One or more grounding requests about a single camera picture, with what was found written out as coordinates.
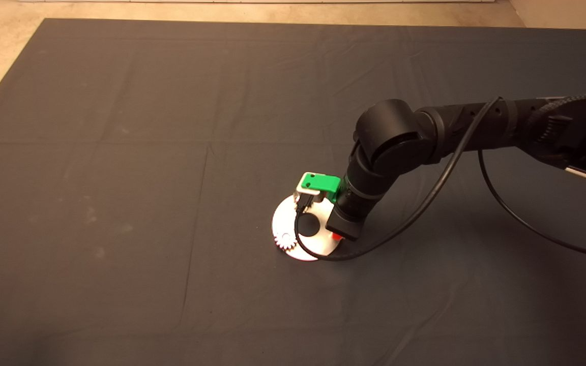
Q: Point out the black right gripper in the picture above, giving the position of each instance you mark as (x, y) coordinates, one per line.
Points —
(351, 221)

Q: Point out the steel planetary gear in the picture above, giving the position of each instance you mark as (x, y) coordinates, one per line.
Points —
(285, 242)

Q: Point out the round metal carrier plate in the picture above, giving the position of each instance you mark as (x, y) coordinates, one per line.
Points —
(283, 218)

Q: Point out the dark table cloth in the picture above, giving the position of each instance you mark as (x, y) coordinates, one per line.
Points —
(120, 152)

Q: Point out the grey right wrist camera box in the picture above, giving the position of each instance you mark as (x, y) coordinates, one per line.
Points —
(305, 193)

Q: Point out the green right camera mount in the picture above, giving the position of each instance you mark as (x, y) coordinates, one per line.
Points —
(326, 183)

